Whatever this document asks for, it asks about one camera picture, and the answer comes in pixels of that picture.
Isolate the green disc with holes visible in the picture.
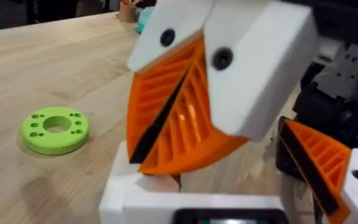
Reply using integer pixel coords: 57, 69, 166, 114
21, 106, 90, 156

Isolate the teal plastic object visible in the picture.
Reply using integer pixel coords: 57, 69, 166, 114
136, 6, 155, 34

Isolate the brown cardboard cup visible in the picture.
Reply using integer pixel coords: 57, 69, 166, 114
118, 0, 137, 24

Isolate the bare white left gripper left finger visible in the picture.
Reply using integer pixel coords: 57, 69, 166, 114
99, 139, 180, 224

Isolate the finger of the white orange right gripper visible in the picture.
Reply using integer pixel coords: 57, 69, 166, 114
126, 0, 216, 165
137, 0, 320, 175

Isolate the white orange left gripper right finger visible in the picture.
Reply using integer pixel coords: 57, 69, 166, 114
276, 116, 358, 224

